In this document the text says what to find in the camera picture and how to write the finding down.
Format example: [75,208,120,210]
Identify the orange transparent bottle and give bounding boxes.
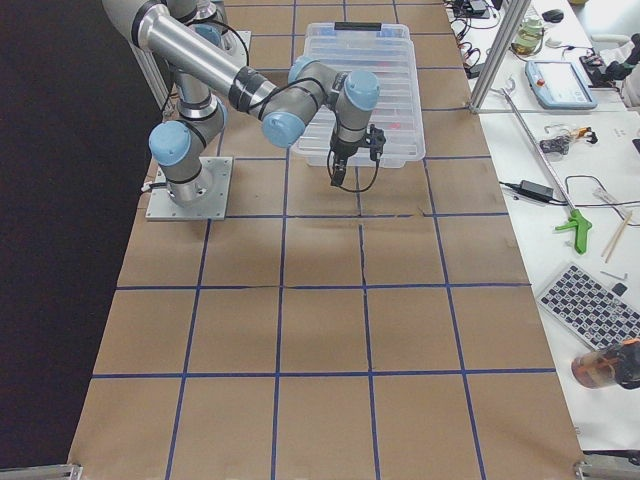
[571,338,639,390]

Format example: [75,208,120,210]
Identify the aluminium frame post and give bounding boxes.
[469,0,530,113]

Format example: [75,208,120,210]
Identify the black computer mouse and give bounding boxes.
[541,9,565,24]

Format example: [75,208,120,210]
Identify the clear plastic storage box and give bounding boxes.
[302,21,426,170]

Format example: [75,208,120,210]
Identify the clear ribbed box lid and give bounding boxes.
[303,31,426,168]

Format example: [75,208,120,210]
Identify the checkered calibration board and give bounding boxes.
[537,263,639,350]

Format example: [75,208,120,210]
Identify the black box latch handle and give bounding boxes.
[334,21,382,31]

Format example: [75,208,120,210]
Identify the long reach grabber tool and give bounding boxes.
[491,76,592,255]

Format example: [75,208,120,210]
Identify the black power adapter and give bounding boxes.
[499,180,566,205]

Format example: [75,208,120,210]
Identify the wooden chopsticks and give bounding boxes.
[601,211,633,263]

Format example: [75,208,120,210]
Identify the blue teach pendant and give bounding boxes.
[524,61,598,110]

